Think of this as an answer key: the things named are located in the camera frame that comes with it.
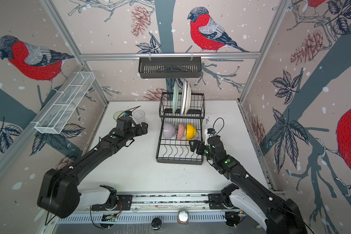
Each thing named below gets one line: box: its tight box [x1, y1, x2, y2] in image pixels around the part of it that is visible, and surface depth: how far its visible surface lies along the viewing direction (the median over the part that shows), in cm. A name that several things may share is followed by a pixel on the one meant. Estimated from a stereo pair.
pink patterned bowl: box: [176, 122, 187, 139], surface depth 92 cm
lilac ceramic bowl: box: [163, 121, 176, 139], surface depth 92 cm
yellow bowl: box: [186, 123, 197, 140], surface depth 93 cm
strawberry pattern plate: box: [180, 79, 188, 116], surface depth 75 cm
